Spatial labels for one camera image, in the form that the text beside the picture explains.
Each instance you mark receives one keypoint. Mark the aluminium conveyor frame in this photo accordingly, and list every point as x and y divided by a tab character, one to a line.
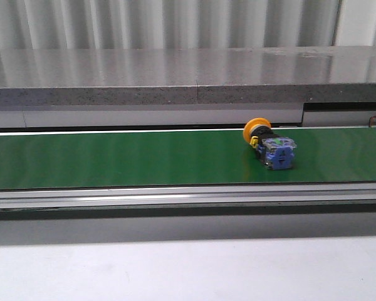
167	201

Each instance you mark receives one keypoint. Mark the green conveyor belt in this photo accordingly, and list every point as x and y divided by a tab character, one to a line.
171	158

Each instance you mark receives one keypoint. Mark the yellow push button switch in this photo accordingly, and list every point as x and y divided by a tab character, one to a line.
274	151

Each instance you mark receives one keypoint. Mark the grey stone shelf slab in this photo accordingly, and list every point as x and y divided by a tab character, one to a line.
185	77

